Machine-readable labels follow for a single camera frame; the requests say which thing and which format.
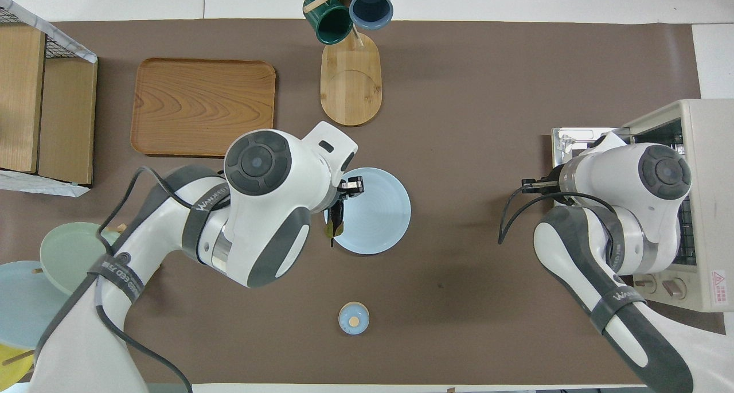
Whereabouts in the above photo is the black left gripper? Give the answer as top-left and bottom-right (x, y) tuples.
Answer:
(338, 176), (365, 199)

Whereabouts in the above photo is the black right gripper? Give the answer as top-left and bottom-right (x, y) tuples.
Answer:
(521, 177), (567, 203)

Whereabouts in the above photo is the dark purple eggplant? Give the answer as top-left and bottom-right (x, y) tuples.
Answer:
(326, 198), (346, 248)

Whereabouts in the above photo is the light blue round plate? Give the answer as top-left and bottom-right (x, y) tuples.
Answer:
(325, 168), (412, 255)

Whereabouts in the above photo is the toaster oven glass door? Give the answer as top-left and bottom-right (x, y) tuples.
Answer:
(552, 127), (633, 210)

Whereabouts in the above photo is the beige toaster oven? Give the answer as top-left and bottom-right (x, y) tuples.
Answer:
(622, 99), (734, 313)

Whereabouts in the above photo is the wooden mug tree stand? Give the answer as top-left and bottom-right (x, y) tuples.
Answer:
(303, 0), (396, 127)

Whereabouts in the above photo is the brown table mat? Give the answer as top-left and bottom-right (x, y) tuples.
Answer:
(0, 19), (729, 385)

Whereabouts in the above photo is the dark green mug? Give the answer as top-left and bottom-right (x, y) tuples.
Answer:
(303, 0), (354, 45)

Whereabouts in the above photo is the brown wooden tray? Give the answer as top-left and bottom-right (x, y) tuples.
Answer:
(130, 57), (277, 159)

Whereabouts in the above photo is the blue grey mug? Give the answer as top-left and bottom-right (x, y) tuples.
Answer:
(349, 0), (395, 30)

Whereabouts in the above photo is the pale green plate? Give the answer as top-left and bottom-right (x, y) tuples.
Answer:
(40, 221), (124, 296)

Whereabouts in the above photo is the large light blue plate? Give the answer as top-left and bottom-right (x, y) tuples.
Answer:
(0, 260), (72, 351)

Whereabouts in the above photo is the wooden plate rack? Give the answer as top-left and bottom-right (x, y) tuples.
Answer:
(0, 224), (128, 366)

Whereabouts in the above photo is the yellow plate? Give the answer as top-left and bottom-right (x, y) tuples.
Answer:
(0, 344), (35, 391)

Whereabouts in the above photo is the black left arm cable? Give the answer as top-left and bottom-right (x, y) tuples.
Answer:
(95, 166), (230, 393)

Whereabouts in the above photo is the white marble-pattern wire rack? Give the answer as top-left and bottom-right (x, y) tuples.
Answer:
(0, 0), (98, 197)

